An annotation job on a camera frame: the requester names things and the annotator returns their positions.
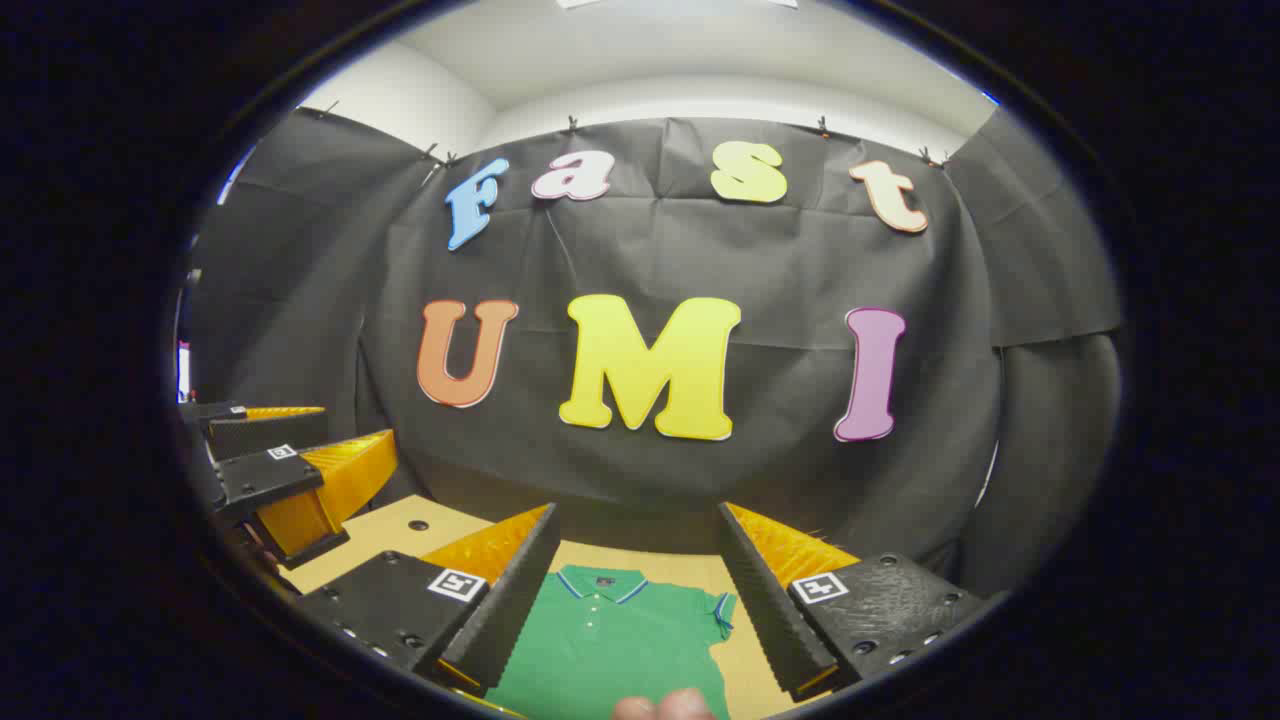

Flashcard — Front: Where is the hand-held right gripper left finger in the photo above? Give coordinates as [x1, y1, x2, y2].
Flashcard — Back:
[293, 502, 563, 699]

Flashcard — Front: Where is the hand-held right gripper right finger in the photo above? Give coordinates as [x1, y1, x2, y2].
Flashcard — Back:
[716, 500, 988, 704]

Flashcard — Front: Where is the green T-shirt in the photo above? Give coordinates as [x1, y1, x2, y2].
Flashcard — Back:
[485, 565, 739, 720]

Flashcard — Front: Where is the black backdrop cloth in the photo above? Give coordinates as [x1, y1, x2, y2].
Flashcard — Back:
[185, 105, 1123, 601]

